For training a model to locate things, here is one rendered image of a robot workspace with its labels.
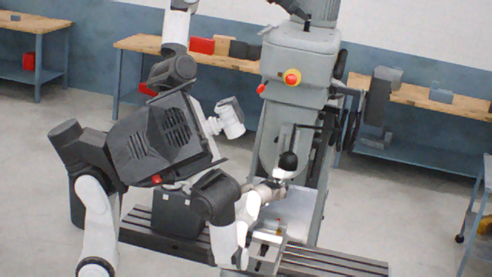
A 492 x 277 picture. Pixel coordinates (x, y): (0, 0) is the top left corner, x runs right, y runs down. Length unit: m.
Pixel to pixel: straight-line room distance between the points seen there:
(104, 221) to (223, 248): 0.41
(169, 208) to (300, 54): 0.92
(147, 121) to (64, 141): 0.30
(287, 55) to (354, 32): 4.45
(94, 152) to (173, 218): 0.72
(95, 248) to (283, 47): 0.95
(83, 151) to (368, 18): 4.87
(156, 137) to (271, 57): 0.52
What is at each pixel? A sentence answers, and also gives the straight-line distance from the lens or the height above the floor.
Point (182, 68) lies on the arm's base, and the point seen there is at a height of 1.77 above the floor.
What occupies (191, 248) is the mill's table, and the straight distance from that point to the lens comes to 2.41.
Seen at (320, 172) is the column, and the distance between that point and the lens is 2.67.
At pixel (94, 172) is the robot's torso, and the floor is 1.41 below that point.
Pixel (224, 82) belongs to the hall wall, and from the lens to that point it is 6.67.
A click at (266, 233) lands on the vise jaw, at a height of 1.05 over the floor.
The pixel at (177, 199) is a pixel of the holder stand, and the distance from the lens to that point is 2.39.
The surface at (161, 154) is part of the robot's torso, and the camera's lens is 1.67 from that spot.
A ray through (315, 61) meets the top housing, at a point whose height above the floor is 1.83.
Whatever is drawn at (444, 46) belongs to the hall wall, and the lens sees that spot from 6.43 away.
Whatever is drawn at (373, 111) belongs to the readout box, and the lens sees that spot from 2.38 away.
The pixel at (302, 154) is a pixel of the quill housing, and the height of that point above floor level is 1.43.
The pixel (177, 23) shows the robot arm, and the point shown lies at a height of 1.89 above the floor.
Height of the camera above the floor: 2.22
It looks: 21 degrees down
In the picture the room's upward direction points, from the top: 9 degrees clockwise
